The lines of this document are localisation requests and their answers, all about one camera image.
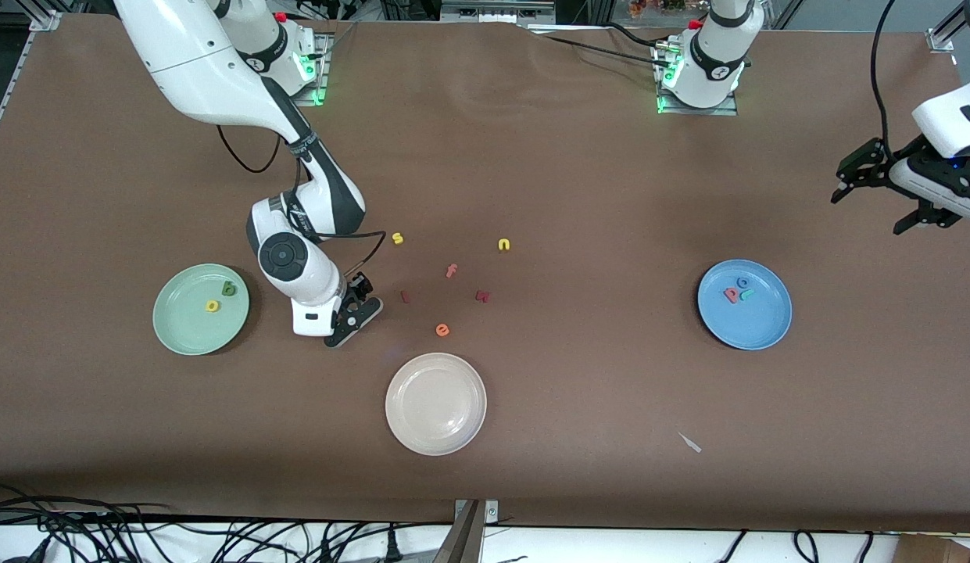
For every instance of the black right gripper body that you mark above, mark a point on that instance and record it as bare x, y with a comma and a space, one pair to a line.
360, 286

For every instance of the pink foam letter p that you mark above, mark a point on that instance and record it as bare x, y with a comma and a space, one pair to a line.
731, 296

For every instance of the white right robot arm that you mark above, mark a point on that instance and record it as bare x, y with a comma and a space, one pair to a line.
195, 70

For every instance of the beige plate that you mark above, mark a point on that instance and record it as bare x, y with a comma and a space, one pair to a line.
435, 404

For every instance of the light green plate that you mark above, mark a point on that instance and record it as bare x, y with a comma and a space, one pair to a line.
187, 328

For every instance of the blue plate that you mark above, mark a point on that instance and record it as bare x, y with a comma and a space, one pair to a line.
746, 324

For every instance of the orange background objects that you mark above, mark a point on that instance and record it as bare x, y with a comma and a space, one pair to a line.
656, 6

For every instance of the grey diagonal beam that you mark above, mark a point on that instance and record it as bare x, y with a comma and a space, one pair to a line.
461, 543

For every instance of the grey background equipment box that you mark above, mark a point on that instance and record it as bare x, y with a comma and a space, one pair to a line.
492, 12

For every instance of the white tape scrap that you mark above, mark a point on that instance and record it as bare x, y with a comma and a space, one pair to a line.
690, 442

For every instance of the brown cardboard box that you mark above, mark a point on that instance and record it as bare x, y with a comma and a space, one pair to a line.
938, 551

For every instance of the short aluminium profile post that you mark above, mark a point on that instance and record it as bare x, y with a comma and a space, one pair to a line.
942, 37

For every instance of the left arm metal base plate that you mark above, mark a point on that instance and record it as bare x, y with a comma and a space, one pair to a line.
696, 111

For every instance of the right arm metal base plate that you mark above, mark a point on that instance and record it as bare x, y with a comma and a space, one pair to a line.
320, 78

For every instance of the grey metal table bracket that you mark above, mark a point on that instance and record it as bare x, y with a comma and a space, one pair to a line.
491, 512

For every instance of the long aluminium profile rail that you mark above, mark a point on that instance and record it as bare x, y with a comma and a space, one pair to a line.
16, 70

